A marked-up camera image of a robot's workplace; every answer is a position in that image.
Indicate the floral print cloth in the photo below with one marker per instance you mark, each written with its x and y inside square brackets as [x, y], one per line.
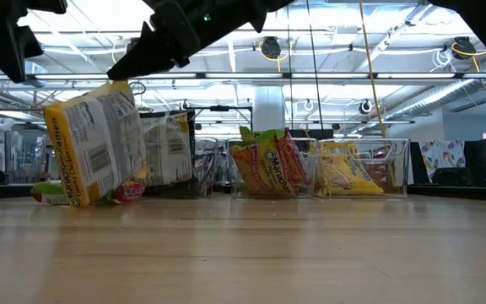
[441, 154]

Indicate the black gantry frame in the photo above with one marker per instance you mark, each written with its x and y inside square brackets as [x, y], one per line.
[226, 108]

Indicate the lime chili shrimp ramen pack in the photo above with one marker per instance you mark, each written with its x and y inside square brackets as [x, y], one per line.
[49, 193]
[268, 169]

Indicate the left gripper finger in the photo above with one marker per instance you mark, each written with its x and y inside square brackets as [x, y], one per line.
[11, 55]

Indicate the clear plastic cup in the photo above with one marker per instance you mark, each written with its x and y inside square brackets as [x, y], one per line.
[25, 156]

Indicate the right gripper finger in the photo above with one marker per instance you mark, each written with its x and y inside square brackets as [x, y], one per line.
[147, 34]
[150, 59]

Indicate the black rectangular panel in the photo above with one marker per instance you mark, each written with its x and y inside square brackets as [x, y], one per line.
[314, 134]

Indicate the black aluminium rig frame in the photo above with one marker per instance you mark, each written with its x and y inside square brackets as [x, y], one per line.
[458, 192]

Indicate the black upright board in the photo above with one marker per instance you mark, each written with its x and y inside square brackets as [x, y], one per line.
[415, 156]

